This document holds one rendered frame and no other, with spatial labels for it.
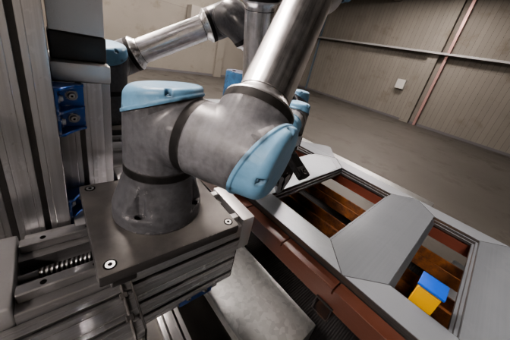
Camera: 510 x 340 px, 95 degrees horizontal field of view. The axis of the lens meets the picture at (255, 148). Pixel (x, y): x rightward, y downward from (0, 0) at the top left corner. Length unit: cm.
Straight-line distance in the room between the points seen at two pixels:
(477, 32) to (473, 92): 177
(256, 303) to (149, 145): 59
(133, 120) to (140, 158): 6
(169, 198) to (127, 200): 6
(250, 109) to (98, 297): 36
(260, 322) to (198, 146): 58
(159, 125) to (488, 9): 1018
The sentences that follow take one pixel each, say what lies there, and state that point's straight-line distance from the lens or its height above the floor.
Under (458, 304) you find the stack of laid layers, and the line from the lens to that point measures 94.
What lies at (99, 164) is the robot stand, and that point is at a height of 104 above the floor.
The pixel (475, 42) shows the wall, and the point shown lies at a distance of 1012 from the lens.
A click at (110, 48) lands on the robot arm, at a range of 82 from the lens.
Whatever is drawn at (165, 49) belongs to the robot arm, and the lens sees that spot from 95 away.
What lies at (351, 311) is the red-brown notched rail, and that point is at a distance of 73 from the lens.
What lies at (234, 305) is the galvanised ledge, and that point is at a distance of 79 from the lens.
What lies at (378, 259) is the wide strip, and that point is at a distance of 86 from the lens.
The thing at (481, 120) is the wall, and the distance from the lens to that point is 988.
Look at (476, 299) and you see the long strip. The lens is 97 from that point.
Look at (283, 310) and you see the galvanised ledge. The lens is 82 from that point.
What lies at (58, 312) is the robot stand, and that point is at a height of 96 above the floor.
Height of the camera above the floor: 134
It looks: 23 degrees down
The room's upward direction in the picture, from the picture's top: 13 degrees clockwise
